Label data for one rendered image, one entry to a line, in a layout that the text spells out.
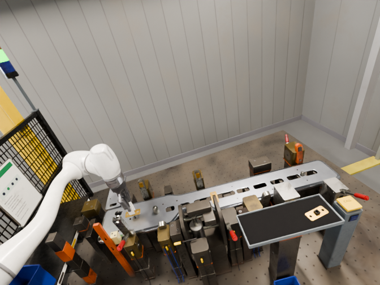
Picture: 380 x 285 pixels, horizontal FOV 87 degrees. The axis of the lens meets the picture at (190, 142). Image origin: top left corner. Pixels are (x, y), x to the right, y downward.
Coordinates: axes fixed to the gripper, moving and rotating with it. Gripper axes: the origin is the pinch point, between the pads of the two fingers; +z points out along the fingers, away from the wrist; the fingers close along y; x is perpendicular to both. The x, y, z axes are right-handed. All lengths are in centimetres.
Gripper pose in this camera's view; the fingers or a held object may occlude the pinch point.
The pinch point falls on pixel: (130, 208)
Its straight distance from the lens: 121.0
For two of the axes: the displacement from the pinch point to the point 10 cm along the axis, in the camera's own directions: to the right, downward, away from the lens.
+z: 1.9, 8.2, 5.4
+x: 9.7, -2.4, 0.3
